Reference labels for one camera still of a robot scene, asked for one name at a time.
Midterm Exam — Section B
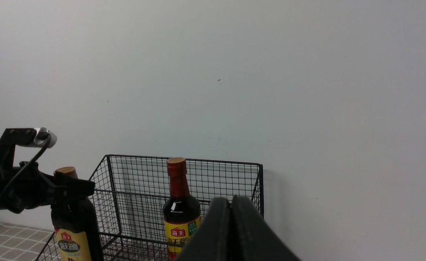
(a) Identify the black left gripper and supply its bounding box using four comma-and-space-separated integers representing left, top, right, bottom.
0, 128, 95, 214

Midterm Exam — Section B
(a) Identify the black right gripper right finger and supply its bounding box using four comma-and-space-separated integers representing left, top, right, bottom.
231, 196, 300, 261

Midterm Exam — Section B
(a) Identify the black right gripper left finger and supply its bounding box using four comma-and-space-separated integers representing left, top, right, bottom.
176, 197, 231, 261

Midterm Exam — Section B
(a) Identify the vinegar bottle gold cap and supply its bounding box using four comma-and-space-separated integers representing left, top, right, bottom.
51, 166, 104, 261

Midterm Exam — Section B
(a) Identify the soy sauce bottle red neck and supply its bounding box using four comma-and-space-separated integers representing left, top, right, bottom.
162, 157, 201, 261

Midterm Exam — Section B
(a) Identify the grey checkered tablecloth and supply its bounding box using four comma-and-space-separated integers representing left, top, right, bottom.
0, 223, 60, 261

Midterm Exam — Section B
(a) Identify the black camera cable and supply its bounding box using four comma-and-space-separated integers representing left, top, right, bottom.
0, 134, 52, 234

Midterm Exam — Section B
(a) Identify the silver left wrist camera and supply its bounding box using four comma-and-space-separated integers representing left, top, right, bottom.
29, 127, 57, 148

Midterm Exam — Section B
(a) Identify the black wire mesh shelf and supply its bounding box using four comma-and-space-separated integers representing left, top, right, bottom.
35, 154, 264, 261

